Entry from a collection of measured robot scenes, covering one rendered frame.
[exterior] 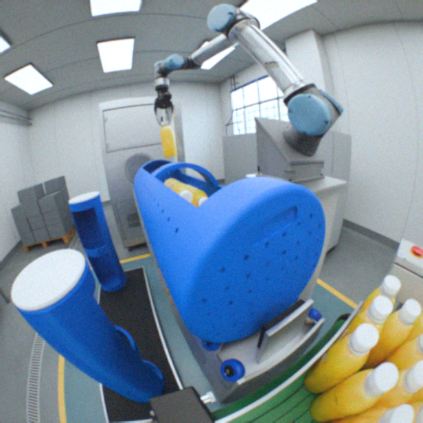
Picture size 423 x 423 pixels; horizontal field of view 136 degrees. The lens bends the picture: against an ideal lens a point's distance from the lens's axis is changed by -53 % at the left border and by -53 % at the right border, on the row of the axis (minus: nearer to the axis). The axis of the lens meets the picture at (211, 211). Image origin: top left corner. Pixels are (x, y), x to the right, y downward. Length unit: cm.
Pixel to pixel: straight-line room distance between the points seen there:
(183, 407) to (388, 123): 305
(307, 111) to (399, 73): 273
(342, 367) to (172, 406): 23
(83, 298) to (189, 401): 35
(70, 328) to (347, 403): 55
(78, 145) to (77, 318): 513
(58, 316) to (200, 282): 38
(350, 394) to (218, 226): 27
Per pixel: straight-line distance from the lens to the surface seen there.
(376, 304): 32
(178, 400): 29
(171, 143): 89
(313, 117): 49
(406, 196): 293
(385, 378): 26
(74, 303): 49
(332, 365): 30
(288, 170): 61
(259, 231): 21
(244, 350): 39
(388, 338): 37
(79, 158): 542
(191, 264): 18
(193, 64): 99
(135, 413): 123
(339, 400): 30
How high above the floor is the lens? 128
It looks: 21 degrees down
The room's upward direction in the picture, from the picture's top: 4 degrees counter-clockwise
